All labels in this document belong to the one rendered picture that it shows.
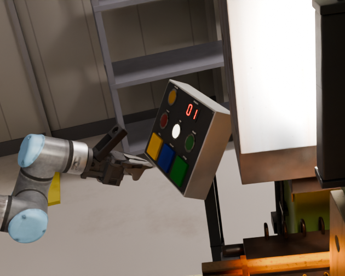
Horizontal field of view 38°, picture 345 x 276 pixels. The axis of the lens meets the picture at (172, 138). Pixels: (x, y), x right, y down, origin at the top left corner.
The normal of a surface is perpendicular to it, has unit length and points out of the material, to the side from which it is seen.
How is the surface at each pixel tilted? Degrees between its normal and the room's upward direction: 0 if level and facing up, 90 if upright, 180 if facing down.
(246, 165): 90
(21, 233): 92
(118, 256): 0
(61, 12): 90
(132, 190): 0
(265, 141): 90
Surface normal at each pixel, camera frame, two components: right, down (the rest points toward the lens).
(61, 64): 0.21, 0.42
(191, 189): 0.41, 0.37
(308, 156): -0.02, 0.46
